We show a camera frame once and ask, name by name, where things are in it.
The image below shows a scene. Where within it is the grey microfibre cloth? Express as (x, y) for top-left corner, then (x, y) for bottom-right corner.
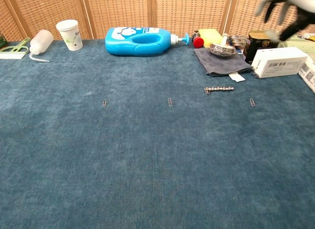
(193, 47), (254, 82)

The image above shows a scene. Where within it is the white cardboard box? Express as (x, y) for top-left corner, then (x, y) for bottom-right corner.
(251, 46), (308, 79)

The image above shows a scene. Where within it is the wicker folding screen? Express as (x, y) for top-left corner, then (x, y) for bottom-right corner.
(0, 0), (315, 41)

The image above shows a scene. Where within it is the blue table carpet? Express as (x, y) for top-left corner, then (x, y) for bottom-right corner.
(0, 39), (315, 229)

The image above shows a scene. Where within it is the white squeeze wash bottle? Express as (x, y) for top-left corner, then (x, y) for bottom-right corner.
(29, 29), (54, 63)

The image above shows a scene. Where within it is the sage green plastic scoop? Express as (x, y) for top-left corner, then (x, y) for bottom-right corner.
(278, 32), (315, 57)

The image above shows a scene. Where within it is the binder clips pack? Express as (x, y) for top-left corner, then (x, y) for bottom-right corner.
(227, 34), (250, 55)

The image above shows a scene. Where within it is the yellow sponge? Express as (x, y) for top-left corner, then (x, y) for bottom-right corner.
(198, 29), (223, 49)

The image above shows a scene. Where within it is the red black small bottle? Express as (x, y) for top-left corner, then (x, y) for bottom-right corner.
(192, 30), (205, 49)

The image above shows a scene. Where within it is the green white hand brush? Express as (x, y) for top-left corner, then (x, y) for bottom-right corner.
(0, 37), (32, 60)

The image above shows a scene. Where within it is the long pastel tissue pack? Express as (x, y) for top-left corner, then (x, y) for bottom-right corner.
(297, 62), (315, 94)

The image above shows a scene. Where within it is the gold black meat tin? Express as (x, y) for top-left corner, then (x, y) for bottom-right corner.
(244, 30), (284, 65)

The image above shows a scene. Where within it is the white paper cup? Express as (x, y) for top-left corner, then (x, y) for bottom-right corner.
(55, 19), (84, 52)

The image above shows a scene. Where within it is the blue detergent pump bottle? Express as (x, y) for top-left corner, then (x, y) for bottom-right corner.
(104, 27), (190, 58)

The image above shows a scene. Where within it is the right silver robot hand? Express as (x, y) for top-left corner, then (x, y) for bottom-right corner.
(254, 0), (315, 42)

